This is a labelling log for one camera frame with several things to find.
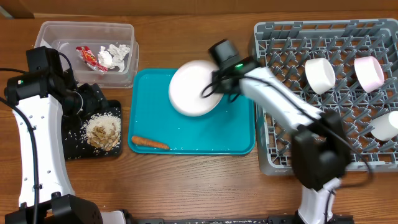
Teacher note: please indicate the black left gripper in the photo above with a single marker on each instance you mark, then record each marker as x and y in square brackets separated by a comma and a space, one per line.
[95, 101]

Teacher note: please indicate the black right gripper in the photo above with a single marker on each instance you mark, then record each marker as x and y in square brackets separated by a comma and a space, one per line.
[217, 82]

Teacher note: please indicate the large white plate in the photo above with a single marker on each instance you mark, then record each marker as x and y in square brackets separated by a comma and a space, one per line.
[187, 84]

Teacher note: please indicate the red snack wrapper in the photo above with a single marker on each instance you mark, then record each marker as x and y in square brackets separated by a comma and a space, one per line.
[88, 57]

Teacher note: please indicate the foil wrapper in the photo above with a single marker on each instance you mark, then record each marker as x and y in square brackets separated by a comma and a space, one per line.
[113, 56]

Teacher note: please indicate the white rice pile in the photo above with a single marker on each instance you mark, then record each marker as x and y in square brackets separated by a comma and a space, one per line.
[105, 121]

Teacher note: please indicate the peanut shells pile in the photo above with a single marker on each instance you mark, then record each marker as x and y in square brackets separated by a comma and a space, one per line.
[101, 138]

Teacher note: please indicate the cream bowl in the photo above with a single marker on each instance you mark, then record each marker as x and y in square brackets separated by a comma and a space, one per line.
[320, 75]

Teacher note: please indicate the orange carrot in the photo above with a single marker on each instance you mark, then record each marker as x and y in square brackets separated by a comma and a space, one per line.
[140, 141]

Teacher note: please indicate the small white plate bowl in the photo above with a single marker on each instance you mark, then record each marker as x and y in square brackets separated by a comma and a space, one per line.
[369, 73]

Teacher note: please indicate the small white cup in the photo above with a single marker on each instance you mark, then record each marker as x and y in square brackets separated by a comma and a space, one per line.
[385, 126]

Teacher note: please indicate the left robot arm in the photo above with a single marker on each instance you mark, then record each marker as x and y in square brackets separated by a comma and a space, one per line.
[40, 99]

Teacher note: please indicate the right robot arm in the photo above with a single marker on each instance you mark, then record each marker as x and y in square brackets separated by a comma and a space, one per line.
[319, 148]

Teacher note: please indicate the clear plastic waste bin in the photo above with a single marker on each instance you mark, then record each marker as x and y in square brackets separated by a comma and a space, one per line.
[67, 36]

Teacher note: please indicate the black food waste tray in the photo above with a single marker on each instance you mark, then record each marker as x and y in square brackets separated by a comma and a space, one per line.
[109, 152]

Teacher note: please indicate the grey dishwasher rack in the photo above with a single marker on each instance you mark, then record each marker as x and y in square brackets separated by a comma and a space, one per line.
[284, 47]

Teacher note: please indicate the teal serving tray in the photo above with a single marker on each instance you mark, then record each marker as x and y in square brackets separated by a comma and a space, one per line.
[229, 129]

